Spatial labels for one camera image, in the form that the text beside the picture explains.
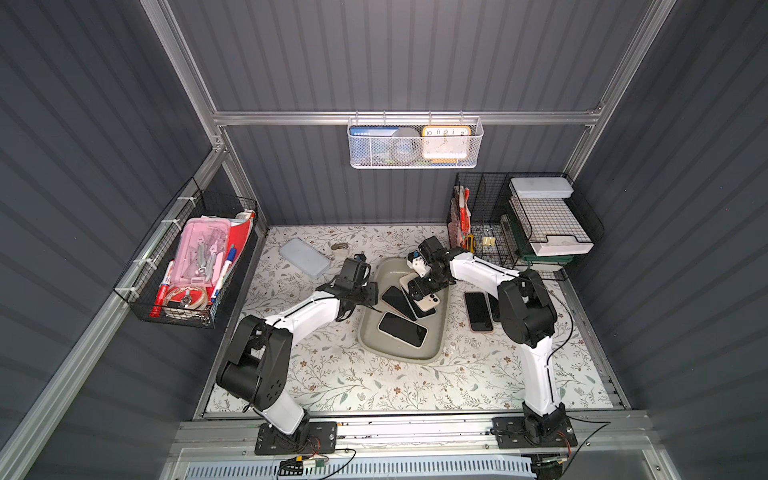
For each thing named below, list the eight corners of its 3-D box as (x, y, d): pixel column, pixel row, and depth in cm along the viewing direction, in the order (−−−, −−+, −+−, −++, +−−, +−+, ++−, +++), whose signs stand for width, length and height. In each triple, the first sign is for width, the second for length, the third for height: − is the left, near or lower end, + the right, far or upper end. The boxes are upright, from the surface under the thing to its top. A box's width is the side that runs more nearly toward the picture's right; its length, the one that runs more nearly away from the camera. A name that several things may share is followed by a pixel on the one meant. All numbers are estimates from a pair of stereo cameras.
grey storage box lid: (275, 251, 115) (273, 247, 113) (294, 237, 120) (292, 232, 118) (318, 281, 106) (317, 277, 104) (337, 264, 111) (336, 260, 109)
